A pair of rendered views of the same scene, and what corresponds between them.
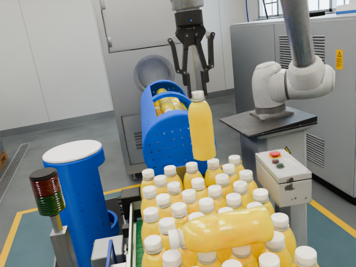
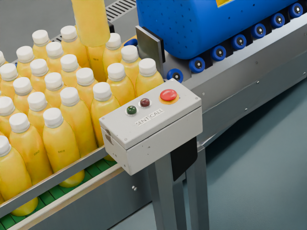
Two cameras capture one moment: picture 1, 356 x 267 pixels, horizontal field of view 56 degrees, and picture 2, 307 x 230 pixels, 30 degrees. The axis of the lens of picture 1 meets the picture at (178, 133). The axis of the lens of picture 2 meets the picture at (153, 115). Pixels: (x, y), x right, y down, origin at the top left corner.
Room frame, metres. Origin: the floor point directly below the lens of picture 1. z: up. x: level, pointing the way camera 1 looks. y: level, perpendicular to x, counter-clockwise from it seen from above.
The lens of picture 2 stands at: (0.55, -1.12, 1.90)
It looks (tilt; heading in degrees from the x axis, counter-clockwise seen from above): 42 degrees down; 63
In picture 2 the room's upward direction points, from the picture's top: 8 degrees counter-clockwise
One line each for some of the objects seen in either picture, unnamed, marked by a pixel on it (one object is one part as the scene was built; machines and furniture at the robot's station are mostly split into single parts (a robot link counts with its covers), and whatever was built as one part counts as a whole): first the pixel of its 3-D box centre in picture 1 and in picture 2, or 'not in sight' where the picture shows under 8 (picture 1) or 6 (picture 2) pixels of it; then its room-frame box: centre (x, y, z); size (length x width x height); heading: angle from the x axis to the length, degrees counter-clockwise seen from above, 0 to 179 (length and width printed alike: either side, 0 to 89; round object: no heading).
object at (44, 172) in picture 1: (51, 202); not in sight; (0.74, 0.33, 1.18); 0.06 x 0.06 x 0.16
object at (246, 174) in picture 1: (246, 175); (102, 91); (0.91, -0.18, 1.09); 0.04 x 0.04 x 0.02
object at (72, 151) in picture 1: (72, 151); not in sight; (1.55, 0.52, 1.03); 0.28 x 0.28 x 0.01
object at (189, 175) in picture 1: (195, 193); (118, 72); (1.03, -0.03, 0.99); 0.07 x 0.07 x 0.19
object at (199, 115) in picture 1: (201, 127); (88, 4); (0.97, -0.07, 1.24); 0.07 x 0.07 x 0.19
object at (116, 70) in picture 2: (228, 168); (116, 71); (0.97, -0.14, 1.09); 0.04 x 0.04 x 0.02
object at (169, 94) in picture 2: (274, 154); (168, 95); (1.01, -0.30, 1.11); 0.04 x 0.04 x 0.01
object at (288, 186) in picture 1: (281, 175); (152, 125); (0.96, -0.31, 1.05); 0.20 x 0.10 x 0.10; 4
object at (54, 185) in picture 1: (45, 183); not in sight; (0.74, 0.33, 1.23); 0.06 x 0.06 x 0.04
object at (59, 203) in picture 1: (50, 200); not in sight; (0.74, 0.33, 1.18); 0.06 x 0.06 x 0.05
